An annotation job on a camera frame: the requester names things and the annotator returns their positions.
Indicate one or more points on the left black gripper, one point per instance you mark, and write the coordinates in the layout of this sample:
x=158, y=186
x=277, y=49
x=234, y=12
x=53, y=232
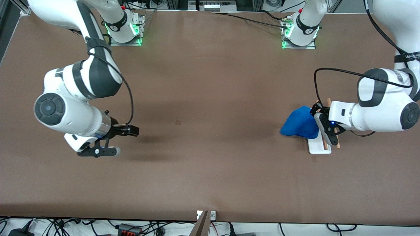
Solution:
x=317, y=108

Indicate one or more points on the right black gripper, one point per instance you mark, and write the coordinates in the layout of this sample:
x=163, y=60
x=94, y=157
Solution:
x=115, y=129

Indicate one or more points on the blue microfiber towel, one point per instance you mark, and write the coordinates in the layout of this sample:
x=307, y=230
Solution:
x=298, y=124

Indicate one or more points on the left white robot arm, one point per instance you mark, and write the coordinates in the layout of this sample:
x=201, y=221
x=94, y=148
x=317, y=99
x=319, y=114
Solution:
x=377, y=111

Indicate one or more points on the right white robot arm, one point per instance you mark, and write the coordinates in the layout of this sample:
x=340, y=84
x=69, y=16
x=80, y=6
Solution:
x=69, y=111

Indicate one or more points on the white rack with wooden rods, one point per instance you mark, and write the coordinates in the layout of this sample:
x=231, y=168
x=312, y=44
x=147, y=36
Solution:
x=318, y=147

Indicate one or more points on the black box with orange connectors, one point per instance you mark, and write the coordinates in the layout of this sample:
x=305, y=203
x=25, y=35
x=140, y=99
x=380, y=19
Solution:
x=129, y=231

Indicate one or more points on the black plug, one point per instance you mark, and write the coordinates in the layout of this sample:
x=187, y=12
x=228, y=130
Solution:
x=231, y=229

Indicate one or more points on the white power strip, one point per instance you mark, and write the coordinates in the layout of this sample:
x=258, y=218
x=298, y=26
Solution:
x=213, y=6

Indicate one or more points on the black power adapter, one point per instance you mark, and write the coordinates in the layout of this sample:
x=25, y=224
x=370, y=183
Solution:
x=19, y=233

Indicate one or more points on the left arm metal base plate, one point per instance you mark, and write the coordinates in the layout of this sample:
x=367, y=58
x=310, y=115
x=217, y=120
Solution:
x=298, y=47

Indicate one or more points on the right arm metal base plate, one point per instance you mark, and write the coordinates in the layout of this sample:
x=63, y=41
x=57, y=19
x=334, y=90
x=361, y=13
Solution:
x=124, y=44

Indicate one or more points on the white table edge bracket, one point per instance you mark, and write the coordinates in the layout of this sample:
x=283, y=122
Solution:
x=213, y=215

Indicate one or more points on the brown camera mount post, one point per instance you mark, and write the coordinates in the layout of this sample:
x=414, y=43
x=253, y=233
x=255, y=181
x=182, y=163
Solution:
x=200, y=227

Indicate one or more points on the metal corner bracket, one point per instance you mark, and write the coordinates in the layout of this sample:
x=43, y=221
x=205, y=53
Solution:
x=24, y=11

